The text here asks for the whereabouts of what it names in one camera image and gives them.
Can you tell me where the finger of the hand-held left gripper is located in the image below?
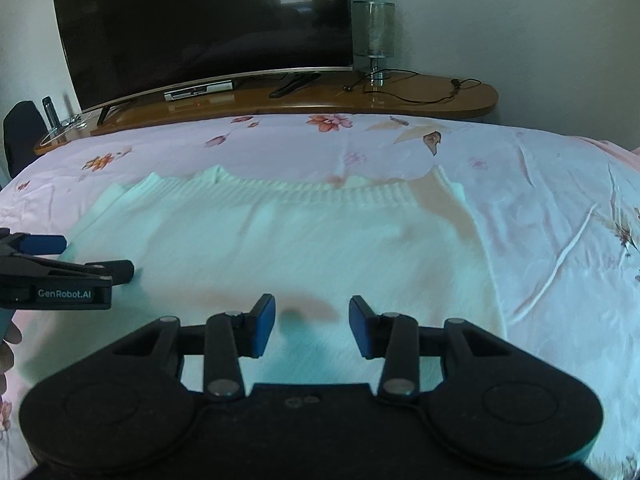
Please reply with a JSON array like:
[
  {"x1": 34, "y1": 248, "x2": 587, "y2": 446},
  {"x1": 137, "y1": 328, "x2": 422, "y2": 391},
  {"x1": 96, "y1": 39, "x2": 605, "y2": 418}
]
[
  {"x1": 0, "y1": 256, "x2": 135, "y2": 287},
  {"x1": 0, "y1": 228, "x2": 68, "y2": 257}
]

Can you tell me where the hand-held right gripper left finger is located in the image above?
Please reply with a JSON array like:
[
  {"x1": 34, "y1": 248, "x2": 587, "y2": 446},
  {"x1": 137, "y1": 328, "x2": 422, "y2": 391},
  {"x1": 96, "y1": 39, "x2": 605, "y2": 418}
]
[{"x1": 94, "y1": 293, "x2": 277, "y2": 401}]

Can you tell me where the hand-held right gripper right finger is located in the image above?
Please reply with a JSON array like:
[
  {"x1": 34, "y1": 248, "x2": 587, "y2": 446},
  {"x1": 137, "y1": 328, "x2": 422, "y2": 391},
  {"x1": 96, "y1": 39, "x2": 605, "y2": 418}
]
[{"x1": 348, "y1": 295, "x2": 532, "y2": 402}]

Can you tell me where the white knit sweater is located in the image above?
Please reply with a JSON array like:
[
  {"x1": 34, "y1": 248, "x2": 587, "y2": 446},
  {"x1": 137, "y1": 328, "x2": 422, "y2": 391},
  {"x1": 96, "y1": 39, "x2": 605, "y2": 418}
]
[{"x1": 12, "y1": 165, "x2": 510, "y2": 396}]

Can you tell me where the person's left hand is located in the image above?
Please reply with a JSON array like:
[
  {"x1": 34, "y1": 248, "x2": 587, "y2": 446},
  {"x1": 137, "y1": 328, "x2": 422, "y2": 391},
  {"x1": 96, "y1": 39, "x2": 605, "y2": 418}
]
[{"x1": 0, "y1": 309, "x2": 24, "y2": 402}]

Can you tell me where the black chair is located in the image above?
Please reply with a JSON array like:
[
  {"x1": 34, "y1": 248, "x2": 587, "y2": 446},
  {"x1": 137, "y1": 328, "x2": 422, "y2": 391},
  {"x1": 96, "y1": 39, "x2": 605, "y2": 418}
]
[{"x1": 2, "y1": 101, "x2": 46, "y2": 177}]

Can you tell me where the clear plastic stand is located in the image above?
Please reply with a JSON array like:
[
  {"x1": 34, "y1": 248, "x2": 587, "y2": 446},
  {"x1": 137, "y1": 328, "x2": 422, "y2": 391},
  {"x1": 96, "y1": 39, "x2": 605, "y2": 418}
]
[{"x1": 50, "y1": 114, "x2": 97, "y2": 134}]

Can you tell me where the black remote control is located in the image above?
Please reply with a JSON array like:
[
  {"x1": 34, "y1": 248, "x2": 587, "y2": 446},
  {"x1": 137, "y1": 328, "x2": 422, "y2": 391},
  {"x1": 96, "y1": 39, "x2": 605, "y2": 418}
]
[{"x1": 41, "y1": 96, "x2": 60, "y2": 129}]

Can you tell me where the silver set-top box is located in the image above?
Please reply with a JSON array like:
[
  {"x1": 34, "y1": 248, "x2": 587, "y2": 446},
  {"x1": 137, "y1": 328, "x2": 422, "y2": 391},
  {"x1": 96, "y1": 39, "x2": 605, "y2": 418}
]
[{"x1": 164, "y1": 81, "x2": 236, "y2": 102}]

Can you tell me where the pink floral bed sheet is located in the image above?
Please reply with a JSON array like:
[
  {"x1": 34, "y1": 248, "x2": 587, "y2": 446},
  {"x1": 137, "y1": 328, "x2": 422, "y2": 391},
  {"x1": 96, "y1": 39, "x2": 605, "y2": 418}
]
[{"x1": 0, "y1": 112, "x2": 640, "y2": 480}]

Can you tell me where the wooden television cabinet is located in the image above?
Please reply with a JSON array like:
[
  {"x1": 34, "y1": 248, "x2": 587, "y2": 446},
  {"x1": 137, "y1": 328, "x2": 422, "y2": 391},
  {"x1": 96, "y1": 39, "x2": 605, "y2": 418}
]
[{"x1": 34, "y1": 71, "x2": 500, "y2": 156}]

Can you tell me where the black curved television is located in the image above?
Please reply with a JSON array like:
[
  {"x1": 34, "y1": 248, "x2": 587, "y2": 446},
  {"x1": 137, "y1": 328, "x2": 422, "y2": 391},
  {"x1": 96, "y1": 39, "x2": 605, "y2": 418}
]
[{"x1": 51, "y1": 0, "x2": 355, "y2": 126}]

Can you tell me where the glass table lamp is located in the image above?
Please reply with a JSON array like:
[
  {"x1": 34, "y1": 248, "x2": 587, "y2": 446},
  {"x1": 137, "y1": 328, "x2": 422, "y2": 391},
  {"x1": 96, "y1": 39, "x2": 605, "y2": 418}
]
[{"x1": 351, "y1": 1, "x2": 396, "y2": 87}]

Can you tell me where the black lamp cable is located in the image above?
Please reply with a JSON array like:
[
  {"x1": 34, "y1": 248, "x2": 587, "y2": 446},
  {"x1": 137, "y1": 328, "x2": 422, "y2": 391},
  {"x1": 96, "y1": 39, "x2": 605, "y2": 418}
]
[{"x1": 345, "y1": 70, "x2": 483, "y2": 106}]

